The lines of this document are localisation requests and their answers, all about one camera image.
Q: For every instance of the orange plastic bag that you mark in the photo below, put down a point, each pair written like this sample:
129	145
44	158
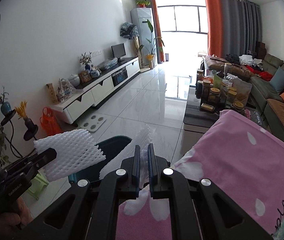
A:
49	122

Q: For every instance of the white standing air conditioner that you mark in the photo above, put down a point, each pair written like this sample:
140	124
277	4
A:
138	15

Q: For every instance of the white tv cabinet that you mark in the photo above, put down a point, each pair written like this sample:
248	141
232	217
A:
96	91

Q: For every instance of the cluttered coffee table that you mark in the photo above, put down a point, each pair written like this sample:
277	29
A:
209	96

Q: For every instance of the orange curtain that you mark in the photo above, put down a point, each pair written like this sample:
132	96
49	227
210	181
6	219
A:
215	27

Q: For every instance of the black plant stand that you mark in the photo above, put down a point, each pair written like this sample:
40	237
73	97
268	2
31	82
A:
30	133

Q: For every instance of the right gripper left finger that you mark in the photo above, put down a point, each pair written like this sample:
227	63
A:
88	210

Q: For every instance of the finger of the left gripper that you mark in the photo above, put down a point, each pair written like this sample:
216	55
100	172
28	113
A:
39	160

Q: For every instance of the grey curtain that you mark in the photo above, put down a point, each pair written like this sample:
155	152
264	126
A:
242	26

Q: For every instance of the green plastic stool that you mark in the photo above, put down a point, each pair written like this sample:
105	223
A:
37	186

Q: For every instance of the blue-grey cushion left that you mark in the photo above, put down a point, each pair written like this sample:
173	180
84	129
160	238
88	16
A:
277	81

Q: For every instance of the small black monitor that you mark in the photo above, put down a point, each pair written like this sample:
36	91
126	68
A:
118	51

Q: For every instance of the pink floral table cloth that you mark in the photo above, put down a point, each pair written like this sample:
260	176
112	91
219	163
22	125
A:
241	158

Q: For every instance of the left hand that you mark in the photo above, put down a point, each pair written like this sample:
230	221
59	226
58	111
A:
10	223

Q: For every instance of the green sectional sofa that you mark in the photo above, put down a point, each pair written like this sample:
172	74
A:
267	95

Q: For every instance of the tall green floor plant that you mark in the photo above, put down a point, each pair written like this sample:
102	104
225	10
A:
153	41

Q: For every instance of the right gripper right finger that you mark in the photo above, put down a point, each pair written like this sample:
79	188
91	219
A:
199	209

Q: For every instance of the white bathroom scale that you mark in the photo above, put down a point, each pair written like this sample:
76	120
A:
93	122

